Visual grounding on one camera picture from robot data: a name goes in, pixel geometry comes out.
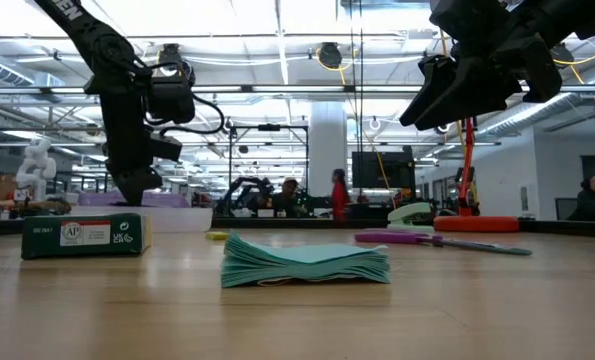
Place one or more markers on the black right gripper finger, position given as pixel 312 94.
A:
pixel 437 72
pixel 477 90

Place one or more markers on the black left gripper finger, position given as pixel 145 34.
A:
pixel 134 185

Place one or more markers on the yellow-green eraser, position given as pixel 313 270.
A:
pixel 217 235

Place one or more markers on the green crayon box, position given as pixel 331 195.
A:
pixel 47 245

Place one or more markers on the purple scissors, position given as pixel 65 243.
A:
pixel 392 237

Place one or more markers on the teal sticky note pad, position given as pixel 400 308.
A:
pixel 302 267

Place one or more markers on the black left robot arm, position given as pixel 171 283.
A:
pixel 97 40

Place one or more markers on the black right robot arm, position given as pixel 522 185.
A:
pixel 592 17

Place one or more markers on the black background robot arm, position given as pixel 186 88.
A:
pixel 247 185

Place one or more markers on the black ceiling device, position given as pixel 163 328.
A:
pixel 330 55

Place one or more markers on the black monitor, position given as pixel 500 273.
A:
pixel 367 170

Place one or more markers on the white building column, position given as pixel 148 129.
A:
pixel 327 145

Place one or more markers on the red desk lamp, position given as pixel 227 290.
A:
pixel 477 224

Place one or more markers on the mint green stapler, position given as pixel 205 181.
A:
pixel 407 215

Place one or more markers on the person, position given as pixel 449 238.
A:
pixel 339 197
pixel 288 192
pixel 589 202

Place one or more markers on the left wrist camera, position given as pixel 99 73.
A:
pixel 172 95

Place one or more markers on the black background frame rig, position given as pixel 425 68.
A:
pixel 269 127

